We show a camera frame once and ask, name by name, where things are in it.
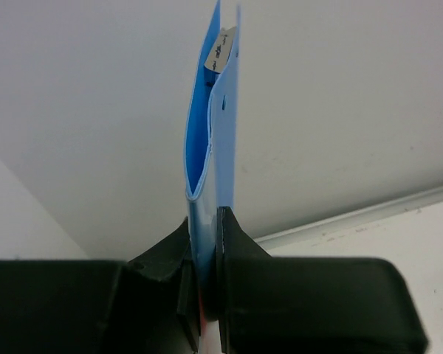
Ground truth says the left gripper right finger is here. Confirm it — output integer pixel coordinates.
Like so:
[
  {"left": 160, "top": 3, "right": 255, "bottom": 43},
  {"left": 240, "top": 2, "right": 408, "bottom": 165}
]
[{"left": 216, "top": 206, "right": 281, "bottom": 353}]

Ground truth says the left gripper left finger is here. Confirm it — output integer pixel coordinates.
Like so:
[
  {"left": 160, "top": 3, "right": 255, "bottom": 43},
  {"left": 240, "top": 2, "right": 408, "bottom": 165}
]
[{"left": 126, "top": 220, "right": 200, "bottom": 350}]

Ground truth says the blue folder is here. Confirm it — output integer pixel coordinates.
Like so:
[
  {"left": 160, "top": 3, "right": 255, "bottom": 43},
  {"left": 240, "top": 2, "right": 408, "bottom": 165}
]
[{"left": 183, "top": 0, "right": 243, "bottom": 318}]

